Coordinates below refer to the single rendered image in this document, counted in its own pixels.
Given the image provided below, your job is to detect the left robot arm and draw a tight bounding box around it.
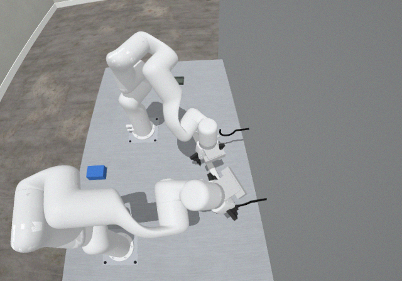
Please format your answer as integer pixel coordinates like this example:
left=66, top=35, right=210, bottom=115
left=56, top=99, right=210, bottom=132
left=106, top=31, right=225, bottom=164

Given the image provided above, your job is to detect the blue block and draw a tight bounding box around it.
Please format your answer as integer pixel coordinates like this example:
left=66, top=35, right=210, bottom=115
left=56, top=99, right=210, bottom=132
left=86, top=165, right=107, bottom=180

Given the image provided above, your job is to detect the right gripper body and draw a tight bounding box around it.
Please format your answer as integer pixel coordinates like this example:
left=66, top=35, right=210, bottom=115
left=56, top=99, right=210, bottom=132
left=208, top=180, right=235, bottom=214

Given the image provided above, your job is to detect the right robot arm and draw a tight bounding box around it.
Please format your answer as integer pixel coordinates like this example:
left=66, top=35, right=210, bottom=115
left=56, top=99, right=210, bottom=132
left=11, top=165, right=247, bottom=262

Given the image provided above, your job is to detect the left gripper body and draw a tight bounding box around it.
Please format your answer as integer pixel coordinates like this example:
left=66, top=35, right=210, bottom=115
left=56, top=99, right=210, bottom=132
left=195, top=140, right=219, bottom=160

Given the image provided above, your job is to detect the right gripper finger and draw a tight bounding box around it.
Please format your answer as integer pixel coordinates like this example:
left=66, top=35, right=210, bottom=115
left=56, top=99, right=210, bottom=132
left=226, top=205, right=240, bottom=221
left=207, top=173, right=218, bottom=181

